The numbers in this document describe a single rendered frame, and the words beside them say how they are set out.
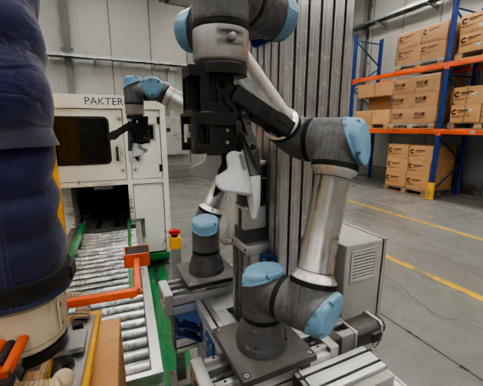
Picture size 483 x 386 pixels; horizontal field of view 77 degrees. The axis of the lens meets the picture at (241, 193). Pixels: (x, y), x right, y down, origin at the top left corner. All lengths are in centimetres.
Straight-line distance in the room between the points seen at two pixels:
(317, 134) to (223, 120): 40
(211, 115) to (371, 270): 99
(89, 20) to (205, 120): 1001
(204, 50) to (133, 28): 1001
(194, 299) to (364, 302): 67
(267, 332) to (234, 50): 69
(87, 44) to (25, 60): 947
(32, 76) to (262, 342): 80
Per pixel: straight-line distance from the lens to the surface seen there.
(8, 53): 75
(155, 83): 119
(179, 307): 132
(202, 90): 42
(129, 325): 198
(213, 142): 41
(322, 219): 74
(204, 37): 42
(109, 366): 111
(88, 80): 1006
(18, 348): 84
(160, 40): 1049
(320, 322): 75
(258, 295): 82
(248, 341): 90
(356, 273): 121
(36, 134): 75
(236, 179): 39
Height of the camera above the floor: 164
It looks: 12 degrees down
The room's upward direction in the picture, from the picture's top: straight up
